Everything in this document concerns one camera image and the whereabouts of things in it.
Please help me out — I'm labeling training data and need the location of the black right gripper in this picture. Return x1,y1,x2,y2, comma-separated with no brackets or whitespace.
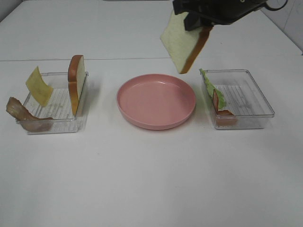
173,0,267,31

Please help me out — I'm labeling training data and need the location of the bread slice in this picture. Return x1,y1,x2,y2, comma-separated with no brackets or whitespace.
68,55,86,116
160,12,213,74

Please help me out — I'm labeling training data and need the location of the green lettuce leaf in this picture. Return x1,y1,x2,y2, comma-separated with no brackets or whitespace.
199,69,226,112

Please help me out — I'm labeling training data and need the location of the red bacon strip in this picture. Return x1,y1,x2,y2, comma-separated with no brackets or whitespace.
212,89,238,127

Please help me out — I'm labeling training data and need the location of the brown bacon strip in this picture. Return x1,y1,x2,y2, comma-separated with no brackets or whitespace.
6,97,53,132

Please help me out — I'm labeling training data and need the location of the pink round plate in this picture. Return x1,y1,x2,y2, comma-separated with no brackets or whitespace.
116,74,196,130

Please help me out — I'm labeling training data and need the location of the right clear plastic tray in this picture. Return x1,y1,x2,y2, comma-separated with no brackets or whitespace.
201,69,275,130

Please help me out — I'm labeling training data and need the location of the clear plastic tray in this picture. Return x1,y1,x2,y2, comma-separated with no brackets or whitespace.
201,69,275,130
16,71,89,134

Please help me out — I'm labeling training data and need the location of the left clear plastic tray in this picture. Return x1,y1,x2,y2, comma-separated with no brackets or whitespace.
16,71,89,134

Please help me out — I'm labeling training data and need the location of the yellow cheese slice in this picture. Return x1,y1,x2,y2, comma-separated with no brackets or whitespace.
26,66,53,107

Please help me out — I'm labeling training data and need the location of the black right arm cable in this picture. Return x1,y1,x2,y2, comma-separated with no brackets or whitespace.
264,0,288,11

